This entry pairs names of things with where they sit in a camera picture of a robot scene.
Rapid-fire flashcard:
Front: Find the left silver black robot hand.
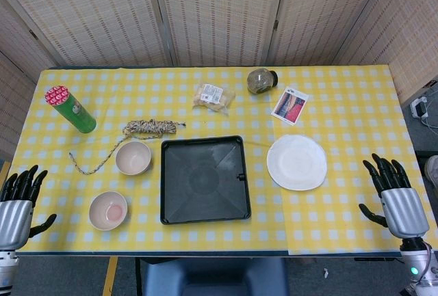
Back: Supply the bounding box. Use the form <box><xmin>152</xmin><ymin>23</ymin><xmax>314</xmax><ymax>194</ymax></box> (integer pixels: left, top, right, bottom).
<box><xmin>0</xmin><ymin>165</ymin><xmax>57</xmax><ymax>250</ymax></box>

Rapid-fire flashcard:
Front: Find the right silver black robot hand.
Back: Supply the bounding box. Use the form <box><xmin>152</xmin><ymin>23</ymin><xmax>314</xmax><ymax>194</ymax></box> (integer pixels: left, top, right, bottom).
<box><xmin>358</xmin><ymin>153</ymin><xmax>430</xmax><ymax>241</ymax></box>

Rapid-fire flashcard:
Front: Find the pink bowl with red stain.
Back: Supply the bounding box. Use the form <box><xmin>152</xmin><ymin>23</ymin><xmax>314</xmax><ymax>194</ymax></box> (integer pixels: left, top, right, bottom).
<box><xmin>88</xmin><ymin>191</ymin><xmax>129</xmax><ymax>231</ymax></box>

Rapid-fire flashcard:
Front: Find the white round plate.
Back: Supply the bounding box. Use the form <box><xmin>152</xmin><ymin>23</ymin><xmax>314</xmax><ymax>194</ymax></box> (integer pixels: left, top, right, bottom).
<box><xmin>266</xmin><ymin>134</ymin><xmax>329</xmax><ymax>192</ymax></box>

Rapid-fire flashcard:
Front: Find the plain pink bowl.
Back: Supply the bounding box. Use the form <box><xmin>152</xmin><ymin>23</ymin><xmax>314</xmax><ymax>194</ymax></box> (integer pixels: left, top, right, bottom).
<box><xmin>114</xmin><ymin>140</ymin><xmax>152</xmax><ymax>176</ymax></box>

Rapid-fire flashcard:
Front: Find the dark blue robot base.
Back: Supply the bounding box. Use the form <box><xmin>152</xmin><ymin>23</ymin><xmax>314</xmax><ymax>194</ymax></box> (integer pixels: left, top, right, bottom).
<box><xmin>141</xmin><ymin>257</ymin><xmax>290</xmax><ymax>296</ymax></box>

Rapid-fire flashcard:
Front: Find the black square plastic tray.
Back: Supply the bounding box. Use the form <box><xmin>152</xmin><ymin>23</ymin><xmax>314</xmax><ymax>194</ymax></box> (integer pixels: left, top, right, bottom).
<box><xmin>159</xmin><ymin>135</ymin><xmax>252</xmax><ymax>226</ymax></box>

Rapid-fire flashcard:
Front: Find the grey shoe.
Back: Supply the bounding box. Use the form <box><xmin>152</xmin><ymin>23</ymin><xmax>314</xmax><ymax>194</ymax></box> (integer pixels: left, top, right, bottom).
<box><xmin>424</xmin><ymin>154</ymin><xmax>438</xmax><ymax>188</ymax></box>

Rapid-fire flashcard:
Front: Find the white power adapter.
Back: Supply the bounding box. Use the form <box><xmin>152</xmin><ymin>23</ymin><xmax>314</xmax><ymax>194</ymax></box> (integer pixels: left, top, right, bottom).
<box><xmin>410</xmin><ymin>97</ymin><xmax>430</xmax><ymax>119</ymax></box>

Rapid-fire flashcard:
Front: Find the yellow white checked tablecloth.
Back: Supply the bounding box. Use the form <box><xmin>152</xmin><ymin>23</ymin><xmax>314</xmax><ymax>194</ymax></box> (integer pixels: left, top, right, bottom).
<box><xmin>0</xmin><ymin>65</ymin><xmax>438</xmax><ymax>256</ymax></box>

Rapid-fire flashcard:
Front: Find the green cylinder can red lid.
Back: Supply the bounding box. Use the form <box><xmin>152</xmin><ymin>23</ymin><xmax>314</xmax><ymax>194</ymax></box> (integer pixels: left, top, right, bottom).
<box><xmin>44</xmin><ymin>84</ymin><xmax>97</xmax><ymax>135</ymax></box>

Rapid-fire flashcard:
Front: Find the white card with red picture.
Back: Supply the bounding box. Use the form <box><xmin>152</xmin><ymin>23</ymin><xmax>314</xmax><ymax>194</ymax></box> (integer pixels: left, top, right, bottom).
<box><xmin>270</xmin><ymin>86</ymin><xmax>310</xmax><ymax>126</ymax></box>

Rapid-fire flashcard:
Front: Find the round glass jar black lid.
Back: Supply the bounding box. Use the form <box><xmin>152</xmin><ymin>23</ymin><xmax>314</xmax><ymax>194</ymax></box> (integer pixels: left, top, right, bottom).
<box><xmin>246</xmin><ymin>68</ymin><xmax>279</xmax><ymax>96</ymax></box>

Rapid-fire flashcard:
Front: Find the clear bag of snacks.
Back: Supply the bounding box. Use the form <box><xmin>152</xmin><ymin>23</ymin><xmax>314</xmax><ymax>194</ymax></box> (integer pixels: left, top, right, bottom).
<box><xmin>192</xmin><ymin>83</ymin><xmax>237</xmax><ymax>116</ymax></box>

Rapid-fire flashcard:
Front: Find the woven folding screen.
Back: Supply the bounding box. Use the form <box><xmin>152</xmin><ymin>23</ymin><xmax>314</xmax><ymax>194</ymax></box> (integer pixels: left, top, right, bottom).
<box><xmin>0</xmin><ymin>0</ymin><xmax>438</xmax><ymax>155</ymax></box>

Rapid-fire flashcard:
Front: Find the braided multicolour rope bundle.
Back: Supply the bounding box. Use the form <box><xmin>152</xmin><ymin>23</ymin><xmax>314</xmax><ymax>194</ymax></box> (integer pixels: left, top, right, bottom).
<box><xmin>68</xmin><ymin>119</ymin><xmax>188</xmax><ymax>176</ymax></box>

